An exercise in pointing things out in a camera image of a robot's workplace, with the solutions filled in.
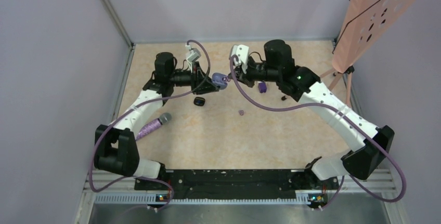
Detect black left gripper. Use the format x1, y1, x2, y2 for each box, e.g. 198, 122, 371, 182
168, 61, 219, 95

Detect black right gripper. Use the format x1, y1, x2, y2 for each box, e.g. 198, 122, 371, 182
228, 58, 280, 88

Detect grey purple charging case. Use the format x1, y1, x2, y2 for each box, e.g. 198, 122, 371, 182
212, 72, 228, 90

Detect glossy black charging case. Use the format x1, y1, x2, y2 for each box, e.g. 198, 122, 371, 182
193, 97, 206, 107

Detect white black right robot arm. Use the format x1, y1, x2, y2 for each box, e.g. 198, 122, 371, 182
229, 39, 395, 189

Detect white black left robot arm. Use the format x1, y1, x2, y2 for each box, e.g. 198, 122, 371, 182
94, 48, 219, 189

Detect green white purple toy block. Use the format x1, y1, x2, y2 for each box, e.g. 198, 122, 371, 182
258, 82, 267, 94

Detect purple glitter microphone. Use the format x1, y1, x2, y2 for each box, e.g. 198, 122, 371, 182
135, 112, 172, 141

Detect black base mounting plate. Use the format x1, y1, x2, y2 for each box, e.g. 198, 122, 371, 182
134, 169, 338, 200

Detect pink music stand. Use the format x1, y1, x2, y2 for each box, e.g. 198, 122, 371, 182
281, 0, 435, 101

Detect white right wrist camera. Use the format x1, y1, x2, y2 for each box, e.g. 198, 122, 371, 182
230, 44, 250, 74

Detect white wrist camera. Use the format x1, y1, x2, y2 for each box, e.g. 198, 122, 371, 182
185, 44, 201, 71
230, 44, 250, 74

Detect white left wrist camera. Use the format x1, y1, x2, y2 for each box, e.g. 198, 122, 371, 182
185, 44, 201, 71

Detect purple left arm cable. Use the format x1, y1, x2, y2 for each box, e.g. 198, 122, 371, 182
88, 39, 212, 213

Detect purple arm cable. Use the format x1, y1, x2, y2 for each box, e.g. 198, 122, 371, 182
229, 55, 408, 211
88, 39, 212, 213

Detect aluminium frame rail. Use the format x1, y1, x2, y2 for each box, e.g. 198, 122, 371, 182
83, 169, 396, 209

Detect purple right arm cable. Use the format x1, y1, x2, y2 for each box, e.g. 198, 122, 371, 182
229, 55, 408, 211

